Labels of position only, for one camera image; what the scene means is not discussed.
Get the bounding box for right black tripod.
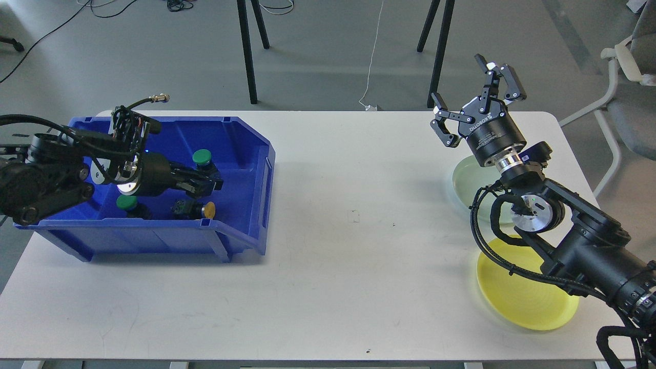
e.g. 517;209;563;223
416;1;456;108

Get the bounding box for black tripod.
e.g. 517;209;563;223
236;1;270;105
416;1;456;108

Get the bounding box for green push button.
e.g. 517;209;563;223
192;149;222;181
115;195;152;220

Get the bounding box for grey office chair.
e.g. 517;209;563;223
559;1;655;196

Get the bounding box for left black tripod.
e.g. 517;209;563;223
236;1;270;105

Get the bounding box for blue plastic bin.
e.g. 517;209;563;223
28;116;276;262

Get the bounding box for yellow push button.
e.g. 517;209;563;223
171;199;216;220

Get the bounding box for yellow plate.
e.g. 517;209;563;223
476;252;580;331

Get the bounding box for black cables on floor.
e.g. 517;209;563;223
0;0;296;85

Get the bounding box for white cable on floor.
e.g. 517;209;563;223
359;0;385;111

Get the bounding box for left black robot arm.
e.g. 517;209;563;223
1;94;223;226

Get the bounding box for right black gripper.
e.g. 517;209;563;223
429;53;527;168

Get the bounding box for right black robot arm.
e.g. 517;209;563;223
430;54;655;368

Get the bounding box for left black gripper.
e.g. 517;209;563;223
121;153;223;198

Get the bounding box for pale green plate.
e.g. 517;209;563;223
452;155;513;226

